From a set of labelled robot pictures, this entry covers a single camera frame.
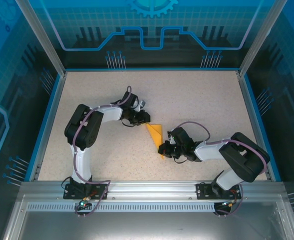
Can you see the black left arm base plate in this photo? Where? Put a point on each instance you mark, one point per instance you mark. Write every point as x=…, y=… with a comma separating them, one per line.
x=69, y=195

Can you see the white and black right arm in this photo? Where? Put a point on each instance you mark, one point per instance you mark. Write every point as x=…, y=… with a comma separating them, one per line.
x=206, y=152

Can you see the grey metal sheet panel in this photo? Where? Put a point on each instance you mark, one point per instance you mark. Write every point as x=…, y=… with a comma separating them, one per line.
x=149, y=227

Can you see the aluminium frame post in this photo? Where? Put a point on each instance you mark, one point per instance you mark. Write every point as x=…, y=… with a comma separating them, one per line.
x=247, y=62
x=57, y=62

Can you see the long aluminium mounting rail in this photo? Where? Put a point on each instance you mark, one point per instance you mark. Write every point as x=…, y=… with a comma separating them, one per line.
x=149, y=190

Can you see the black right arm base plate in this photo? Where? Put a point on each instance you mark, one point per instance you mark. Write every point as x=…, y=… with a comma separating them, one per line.
x=203, y=191

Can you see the aluminium side rail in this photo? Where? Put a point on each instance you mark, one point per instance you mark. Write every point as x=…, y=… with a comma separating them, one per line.
x=250, y=112
x=52, y=112

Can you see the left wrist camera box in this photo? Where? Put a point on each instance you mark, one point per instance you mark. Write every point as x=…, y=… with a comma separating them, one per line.
x=141, y=105

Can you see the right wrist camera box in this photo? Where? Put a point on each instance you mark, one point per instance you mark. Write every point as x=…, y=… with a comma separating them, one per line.
x=171, y=139

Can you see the small connector with green light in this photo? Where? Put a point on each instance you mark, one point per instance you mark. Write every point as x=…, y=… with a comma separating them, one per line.
x=227, y=204
x=83, y=203

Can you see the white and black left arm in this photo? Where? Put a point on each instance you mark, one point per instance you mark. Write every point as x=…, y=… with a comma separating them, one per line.
x=110, y=115

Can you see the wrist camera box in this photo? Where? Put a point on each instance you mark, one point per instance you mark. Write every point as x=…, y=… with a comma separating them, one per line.
x=171, y=139
x=141, y=105

